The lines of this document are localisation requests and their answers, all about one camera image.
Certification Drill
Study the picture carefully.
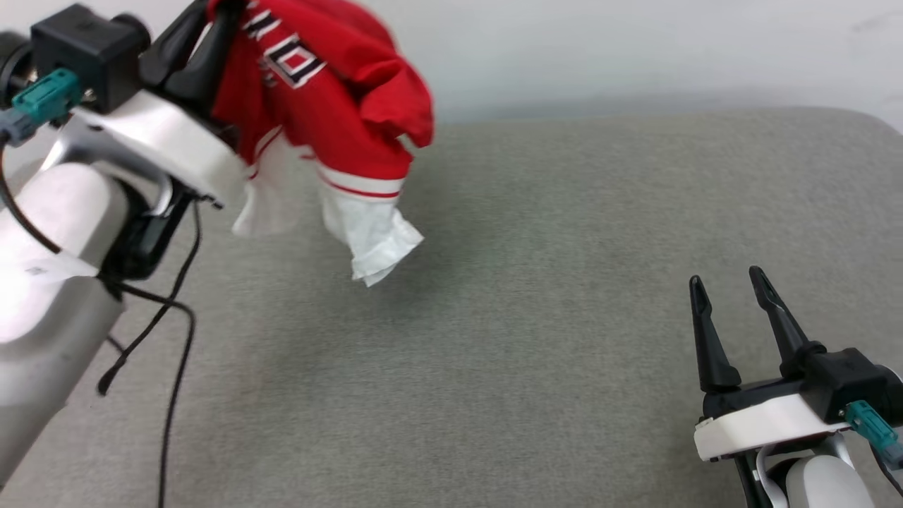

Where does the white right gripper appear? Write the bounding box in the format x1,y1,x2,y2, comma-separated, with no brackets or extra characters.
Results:
689,265,854,464

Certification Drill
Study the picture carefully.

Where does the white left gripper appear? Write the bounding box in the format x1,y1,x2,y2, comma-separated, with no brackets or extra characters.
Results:
41,0,249,281

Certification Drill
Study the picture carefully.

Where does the red white basketball jersey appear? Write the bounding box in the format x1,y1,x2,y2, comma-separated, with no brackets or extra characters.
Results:
208,0,435,288

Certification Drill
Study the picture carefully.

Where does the grey fabric sofa cushion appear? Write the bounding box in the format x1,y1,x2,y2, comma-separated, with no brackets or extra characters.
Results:
0,106,903,508

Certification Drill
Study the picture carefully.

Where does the teal right camera cable connector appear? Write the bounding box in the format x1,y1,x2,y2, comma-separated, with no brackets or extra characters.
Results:
844,400,903,471

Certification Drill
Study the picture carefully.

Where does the teal camera cable connector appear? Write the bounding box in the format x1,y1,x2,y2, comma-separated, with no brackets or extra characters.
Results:
0,68,83,147
844,400,903,471

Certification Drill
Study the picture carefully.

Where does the teal left camera cable connector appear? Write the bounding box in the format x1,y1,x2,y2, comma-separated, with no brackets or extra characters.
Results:
0,68,83,147

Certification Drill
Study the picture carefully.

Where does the thin black cable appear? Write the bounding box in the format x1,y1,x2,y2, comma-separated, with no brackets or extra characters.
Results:
870,444,903,496
0,145,63,255
97,203,203,396
104,281,196,508

